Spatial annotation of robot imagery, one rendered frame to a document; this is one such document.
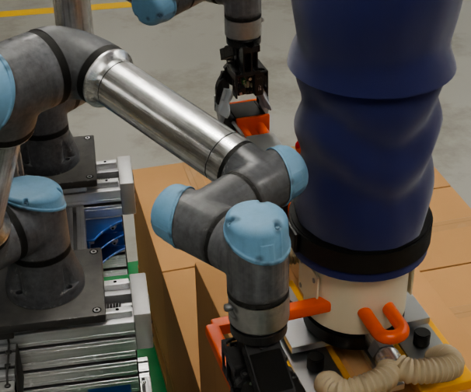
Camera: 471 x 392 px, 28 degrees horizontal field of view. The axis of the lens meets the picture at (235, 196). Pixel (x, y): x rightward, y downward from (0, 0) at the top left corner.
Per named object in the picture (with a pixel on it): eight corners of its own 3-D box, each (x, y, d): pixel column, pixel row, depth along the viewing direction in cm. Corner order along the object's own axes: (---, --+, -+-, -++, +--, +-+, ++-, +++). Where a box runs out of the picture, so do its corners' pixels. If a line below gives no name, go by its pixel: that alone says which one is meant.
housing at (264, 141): (285, 166, 191) (286, 146, 189) (254, 171, 190) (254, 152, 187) (274, 149, 197) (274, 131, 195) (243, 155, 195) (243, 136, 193)
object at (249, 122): (270, 134, 202) (270, 114, 199) (236, 140, 200) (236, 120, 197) (257, 117, 209) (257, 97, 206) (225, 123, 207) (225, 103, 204)
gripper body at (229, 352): (274, 362, 126) (273, 290, 120) (296, 404, 119) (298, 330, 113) (220, 374, 125) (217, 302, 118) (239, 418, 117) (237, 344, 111)
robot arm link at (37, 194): (84, 242, 178) (76, 181, 170) (26, 274, 169) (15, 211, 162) (45, 218, 185) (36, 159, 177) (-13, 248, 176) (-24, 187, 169)
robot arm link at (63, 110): (5, 127, 218) (-3, 74, 210) (47, 105, 227) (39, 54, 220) (43, 141, 212) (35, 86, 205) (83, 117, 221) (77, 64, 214)
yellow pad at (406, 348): (476, 387, 151) (479, 365, 148) (420, 401, 149) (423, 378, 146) (385, 267, 179) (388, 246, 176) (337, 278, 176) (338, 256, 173)
